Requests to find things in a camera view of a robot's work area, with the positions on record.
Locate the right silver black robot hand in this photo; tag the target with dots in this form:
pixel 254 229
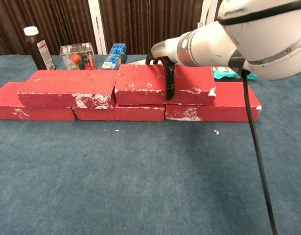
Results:
pixel 166 49

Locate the red brick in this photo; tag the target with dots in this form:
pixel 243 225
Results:
pixel 121 113
pixel 140 78
pixel 6 102
pixel 67 83
pixel 233 102

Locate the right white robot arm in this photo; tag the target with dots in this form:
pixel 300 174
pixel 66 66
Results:
pixel 262 36

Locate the white pink carton box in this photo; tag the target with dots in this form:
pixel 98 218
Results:
pixel 140 62

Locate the dark brown pleated curtain panel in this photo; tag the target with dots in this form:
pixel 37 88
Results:
pixel 42 17
pixel 140 24

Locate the blue toothpaste box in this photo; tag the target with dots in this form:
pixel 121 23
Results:
pixel 114 57

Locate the teal snack packet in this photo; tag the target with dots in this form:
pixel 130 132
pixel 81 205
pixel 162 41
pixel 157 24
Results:
pixel 223 76

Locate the clear plastic toy box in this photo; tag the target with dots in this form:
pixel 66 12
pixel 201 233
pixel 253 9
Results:
pixel 78 57

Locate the brown bottle white cap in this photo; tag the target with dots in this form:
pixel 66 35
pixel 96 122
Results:
pixel 39 51

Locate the white partition frame post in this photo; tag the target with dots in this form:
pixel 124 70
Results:
pixel 209 12
pixel 97 27

